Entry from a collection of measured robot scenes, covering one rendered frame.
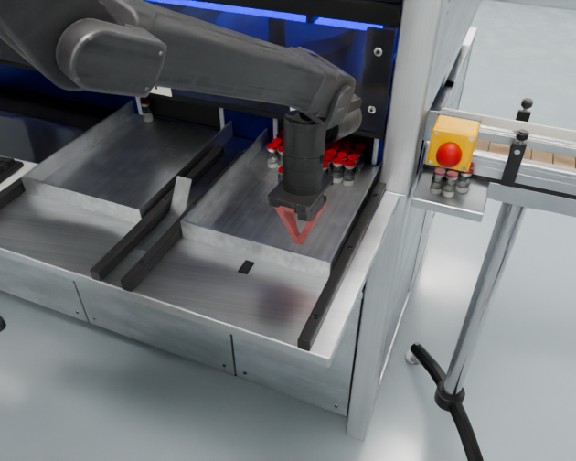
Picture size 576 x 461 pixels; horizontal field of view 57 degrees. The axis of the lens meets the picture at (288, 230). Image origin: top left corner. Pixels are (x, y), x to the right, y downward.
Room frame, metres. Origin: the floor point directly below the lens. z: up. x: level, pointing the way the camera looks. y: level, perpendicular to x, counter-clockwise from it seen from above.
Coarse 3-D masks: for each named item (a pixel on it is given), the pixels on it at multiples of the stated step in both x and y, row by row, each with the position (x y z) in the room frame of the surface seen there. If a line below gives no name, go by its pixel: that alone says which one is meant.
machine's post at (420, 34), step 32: (416, 0) 0.80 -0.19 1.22; (448, 0) 0.84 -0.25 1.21; (416, 32) 0.80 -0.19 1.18; (416, 64) 0.80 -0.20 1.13; (416, 96) 0.80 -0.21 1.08; (416, 128) 0.79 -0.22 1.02; (384, 160) 0.81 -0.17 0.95; (416, 160) 0.81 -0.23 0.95; (384, 256) 0.80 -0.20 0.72; (384, 288) 0.80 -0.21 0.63; (384, 320) 0.79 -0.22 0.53; (352, 384) 0.81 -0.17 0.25; (352, 416) 0.81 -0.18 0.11
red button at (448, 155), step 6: (444, 144) 0.76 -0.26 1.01; (450, 144) 0.75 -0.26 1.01; (438, 150) 0.75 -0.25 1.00; (444, 150) 0.74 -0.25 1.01; (450, 150) 0.74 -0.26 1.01; (456, 150) 0.74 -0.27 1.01; (438, 156) 0.74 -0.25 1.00; (444, 156) 0.74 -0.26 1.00; (450, 156) 0.73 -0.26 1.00; (456, 156) 0.73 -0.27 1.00; (438, 162) 0.74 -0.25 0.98; (444, 162) 0.74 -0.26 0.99; (450, 162) 0.73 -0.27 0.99; (456, 162) 0.73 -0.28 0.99
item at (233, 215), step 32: (256, 160) 0.91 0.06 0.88; (224, 192) 0.80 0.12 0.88; (256, 192) 0.80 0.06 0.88; (352, 192) 0.80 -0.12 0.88; (192, 224) 0.67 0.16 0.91; (224, 224) 0.71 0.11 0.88; (256, 224) 0.71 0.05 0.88; (320, 224) 0.71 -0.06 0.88; (352, 224) 0.68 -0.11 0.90; (256, 256) 0.62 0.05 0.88; (288, 256) 0.60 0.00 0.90; (320, 256) 0.62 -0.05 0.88
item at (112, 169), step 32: (96, 128) 1.00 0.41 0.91; (128, 128) 1.05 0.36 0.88; (160, 128) 1.05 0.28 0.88; (192, 128) 1.05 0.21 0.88; (224, 128) 0.99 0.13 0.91; (64, 160) 0.90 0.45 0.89; (96, 160) 0.91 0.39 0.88; (128, 160) 0.91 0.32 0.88; (160, 160) 0.91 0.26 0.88; (192, 160) 0.87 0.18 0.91; (32, 192) 0.80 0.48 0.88; (64, 192) 0.77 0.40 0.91; (96, 192) 0.80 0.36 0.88; (128, 192) 0.80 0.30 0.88; (160, 192) 0.76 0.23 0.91
